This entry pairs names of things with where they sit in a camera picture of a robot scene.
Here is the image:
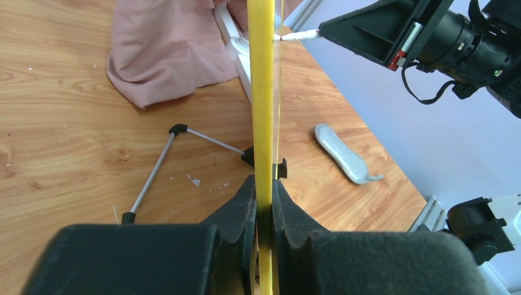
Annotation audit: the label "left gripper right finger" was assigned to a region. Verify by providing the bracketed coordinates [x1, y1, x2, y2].
[272, 180, 489, 294]

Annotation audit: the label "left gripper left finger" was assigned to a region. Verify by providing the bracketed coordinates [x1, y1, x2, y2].
[22, 176, 257, 294]

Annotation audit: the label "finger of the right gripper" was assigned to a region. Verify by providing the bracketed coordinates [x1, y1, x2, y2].
[318, 0, 418, 68]

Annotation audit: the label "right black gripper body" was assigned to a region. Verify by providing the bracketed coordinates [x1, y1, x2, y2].
[386, 0, 453, 71]

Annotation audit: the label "white red marker pen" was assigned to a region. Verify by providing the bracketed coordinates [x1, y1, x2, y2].
[273, 29, 320, 41]

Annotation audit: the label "yellow framed whiteboard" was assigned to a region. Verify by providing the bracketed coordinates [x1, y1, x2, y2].
[247, 1, 276, 294]

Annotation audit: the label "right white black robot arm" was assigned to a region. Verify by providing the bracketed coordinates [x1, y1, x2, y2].
[318, 1, 520, 117]

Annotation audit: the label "grey whiteboard eraser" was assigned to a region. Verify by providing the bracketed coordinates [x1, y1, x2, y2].
[314, 124, 383, 185]

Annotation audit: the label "white clothes rack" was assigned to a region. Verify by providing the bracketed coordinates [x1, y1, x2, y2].
[212, 0, 286, 104]

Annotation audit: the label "pink shorts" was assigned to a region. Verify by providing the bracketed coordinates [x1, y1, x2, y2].
[106, 0, 248, 109]

